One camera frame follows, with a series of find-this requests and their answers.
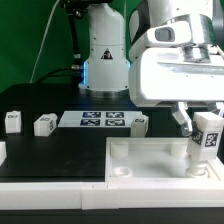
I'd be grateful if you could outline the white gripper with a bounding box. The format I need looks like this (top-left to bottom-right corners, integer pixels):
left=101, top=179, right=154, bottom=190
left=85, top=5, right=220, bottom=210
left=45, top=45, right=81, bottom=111
left=129, top=48, right=224, bottom=136

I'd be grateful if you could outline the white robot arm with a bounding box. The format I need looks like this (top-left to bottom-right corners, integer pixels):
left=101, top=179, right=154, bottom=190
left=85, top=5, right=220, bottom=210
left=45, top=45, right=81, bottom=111
left=80, top=0, right=224, bottom=136

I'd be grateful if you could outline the black cable bundle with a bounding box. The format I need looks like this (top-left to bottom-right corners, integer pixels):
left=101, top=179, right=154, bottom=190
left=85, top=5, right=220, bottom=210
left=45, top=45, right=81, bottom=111
left=35, top=0, right=88, bottom=84

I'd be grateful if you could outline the tag marker sheet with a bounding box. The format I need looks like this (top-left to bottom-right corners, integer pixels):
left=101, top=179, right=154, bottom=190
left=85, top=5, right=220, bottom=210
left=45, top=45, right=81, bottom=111
left=59, top=111, right=141, bottom=128

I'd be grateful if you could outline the white cable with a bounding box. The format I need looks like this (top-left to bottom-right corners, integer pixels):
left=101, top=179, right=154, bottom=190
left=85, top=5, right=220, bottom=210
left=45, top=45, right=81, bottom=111
left=29, top=0, right=63, bottom=84

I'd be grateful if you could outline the white left fence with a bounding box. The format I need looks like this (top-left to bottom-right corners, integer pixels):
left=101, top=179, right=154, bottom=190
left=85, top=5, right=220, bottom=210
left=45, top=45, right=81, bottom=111
left=0, top=141, right=7, bottom=166

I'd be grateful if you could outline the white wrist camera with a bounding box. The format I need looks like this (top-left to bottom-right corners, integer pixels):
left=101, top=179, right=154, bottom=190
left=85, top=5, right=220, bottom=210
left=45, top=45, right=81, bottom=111
left=146, top=21, right=192, bottom=47

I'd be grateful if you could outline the white front fence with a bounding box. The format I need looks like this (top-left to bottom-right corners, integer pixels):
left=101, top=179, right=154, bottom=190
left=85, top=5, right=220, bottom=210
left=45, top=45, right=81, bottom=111
left=0, top=179, right=224, bottom=210

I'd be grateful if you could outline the white square tabletop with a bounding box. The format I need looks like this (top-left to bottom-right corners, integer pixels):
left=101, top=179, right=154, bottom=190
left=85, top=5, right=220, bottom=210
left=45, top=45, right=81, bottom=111
left=105, top=137, right=219, bottom=182

